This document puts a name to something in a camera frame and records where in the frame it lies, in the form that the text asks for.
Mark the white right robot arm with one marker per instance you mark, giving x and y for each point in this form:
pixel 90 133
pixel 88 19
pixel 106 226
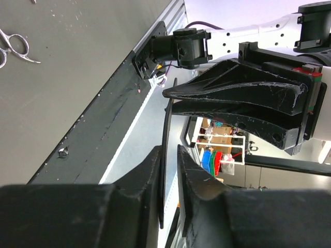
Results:
pixel 305 31

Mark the black handled comb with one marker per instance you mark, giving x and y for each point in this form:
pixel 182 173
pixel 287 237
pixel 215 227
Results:
pixel 163 162

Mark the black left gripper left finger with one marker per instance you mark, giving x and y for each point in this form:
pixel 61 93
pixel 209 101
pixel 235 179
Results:
pixel 121 214

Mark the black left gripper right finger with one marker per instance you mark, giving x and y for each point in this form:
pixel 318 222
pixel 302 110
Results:
pixel 216 215

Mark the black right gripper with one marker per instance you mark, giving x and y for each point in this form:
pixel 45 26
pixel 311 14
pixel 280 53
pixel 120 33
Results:
pixel 272 89

